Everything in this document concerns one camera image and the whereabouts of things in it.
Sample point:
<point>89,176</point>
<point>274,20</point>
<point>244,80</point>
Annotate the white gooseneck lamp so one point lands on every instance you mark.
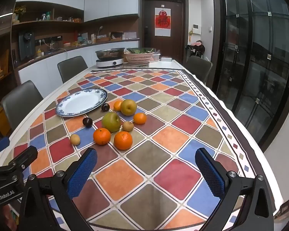
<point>100,30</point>

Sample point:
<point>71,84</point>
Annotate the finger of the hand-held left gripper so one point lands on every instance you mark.
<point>16,158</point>
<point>0,146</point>

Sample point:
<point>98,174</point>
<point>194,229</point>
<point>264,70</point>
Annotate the dark brown door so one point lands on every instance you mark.
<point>178,24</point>

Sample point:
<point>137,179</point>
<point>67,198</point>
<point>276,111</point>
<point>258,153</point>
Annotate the brown kiwi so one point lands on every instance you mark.
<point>75,139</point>
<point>128,126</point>

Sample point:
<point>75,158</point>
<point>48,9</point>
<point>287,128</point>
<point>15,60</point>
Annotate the wooden wall shelf unit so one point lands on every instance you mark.
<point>62,27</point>

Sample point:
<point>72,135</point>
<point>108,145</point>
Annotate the orange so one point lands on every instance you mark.
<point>117,105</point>
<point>101,136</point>
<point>123,140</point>
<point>139,118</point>

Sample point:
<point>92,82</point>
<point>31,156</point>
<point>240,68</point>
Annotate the high chair with pink toy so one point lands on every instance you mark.
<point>197,48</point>

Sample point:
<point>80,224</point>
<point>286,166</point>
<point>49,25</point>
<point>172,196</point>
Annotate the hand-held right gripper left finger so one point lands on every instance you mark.
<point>83,173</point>

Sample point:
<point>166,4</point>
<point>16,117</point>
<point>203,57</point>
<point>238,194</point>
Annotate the flat metal box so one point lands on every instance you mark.
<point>166,59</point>

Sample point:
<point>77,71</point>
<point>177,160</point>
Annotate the round yellow-brown pear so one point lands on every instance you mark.
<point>128,107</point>

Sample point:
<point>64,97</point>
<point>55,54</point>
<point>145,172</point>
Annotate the dark purple plum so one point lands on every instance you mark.
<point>87,122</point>
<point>105,107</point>

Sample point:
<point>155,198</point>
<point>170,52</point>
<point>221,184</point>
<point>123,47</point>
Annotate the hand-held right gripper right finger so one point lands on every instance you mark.
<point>210,173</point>

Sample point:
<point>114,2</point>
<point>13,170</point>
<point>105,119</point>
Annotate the white lower cabinets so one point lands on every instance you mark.
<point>50,65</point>

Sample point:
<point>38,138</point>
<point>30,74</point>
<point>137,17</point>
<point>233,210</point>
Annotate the yellow flower bunch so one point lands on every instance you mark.
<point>19,10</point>

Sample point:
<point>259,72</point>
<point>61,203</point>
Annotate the green pear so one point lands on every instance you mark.
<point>111,122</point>

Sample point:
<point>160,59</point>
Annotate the colourful checkered tablecloth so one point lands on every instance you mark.
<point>159,154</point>

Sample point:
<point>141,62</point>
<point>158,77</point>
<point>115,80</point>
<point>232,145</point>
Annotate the red and white door poster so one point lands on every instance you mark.
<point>162,21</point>

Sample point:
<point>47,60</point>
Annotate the green leafy vegetables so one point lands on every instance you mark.
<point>137,50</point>

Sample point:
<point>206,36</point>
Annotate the grey dining chair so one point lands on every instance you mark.
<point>72,67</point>
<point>199,67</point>
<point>19,101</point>

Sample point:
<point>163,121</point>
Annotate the pink plastic basket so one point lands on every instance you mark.
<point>138,59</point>

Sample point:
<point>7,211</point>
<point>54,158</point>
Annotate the white basket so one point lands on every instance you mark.
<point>156,57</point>

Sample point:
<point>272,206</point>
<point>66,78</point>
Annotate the blue and white patterned plate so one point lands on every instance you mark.
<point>81,102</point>

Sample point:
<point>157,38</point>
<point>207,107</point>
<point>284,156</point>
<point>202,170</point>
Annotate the white wall intercom panel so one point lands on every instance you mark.
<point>195,28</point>

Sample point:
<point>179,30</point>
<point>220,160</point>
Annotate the black framed glass doors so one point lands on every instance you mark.
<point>262,53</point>

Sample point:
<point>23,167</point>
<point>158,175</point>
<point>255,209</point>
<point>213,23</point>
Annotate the white induction cooker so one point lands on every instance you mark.
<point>109,63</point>

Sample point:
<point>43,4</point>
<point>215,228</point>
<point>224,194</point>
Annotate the black water dispenser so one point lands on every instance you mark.
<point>26,45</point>

